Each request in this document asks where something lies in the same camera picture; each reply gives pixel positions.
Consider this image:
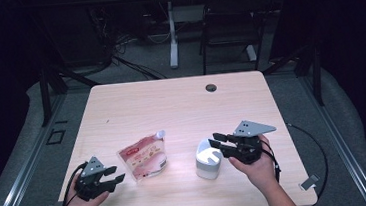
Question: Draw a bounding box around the red and white spouted pouch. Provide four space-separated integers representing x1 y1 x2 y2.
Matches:
114 129 171 184

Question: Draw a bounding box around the right hand-held gripper black cable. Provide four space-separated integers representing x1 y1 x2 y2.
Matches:
259 119 333 206

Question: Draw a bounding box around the left hand-held gripper black cable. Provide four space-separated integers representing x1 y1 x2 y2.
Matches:
53 161 93 206

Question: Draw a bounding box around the black folding chair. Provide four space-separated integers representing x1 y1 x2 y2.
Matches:
195 0 282 76

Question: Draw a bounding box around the white desk with metal legs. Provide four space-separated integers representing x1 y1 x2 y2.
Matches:
145 0 297 72

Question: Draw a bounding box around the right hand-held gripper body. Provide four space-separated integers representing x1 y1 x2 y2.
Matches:
229 117 280 167

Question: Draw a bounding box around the person's right hand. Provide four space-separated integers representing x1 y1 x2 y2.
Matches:
226 133 278 193

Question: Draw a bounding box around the black metal stand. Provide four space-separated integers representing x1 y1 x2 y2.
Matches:
260 42 326 112
35 61 103 128

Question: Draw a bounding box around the white container with hinged lid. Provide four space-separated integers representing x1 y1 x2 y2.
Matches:
192 137 226 182

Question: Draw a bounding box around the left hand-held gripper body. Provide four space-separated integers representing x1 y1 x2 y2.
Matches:
72 154 118 203

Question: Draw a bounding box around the tangle of floor cables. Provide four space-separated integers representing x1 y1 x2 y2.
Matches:
88 1 168 86

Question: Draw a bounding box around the hand-held gripper black cable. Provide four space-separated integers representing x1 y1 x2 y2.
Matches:
259 119 333 206
53 161 93 206

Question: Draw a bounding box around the aluminium floor rail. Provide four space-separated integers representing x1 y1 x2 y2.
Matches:
297 66 366 206
0 92 78 206

